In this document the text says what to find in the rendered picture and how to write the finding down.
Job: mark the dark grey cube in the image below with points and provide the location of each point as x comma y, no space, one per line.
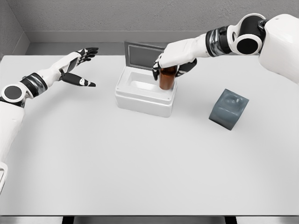
228,108

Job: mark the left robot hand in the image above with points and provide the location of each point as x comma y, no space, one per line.
70,63

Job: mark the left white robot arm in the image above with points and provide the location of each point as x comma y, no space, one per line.
21,98

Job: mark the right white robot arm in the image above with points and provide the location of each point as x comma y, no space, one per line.
252,44

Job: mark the brown glass bottle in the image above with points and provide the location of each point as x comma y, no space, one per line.
166,78

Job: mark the grey box lid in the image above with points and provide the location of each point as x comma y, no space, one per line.
142,56

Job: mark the white box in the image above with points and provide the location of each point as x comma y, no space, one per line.
146,92

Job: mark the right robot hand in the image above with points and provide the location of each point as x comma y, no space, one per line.
174,56

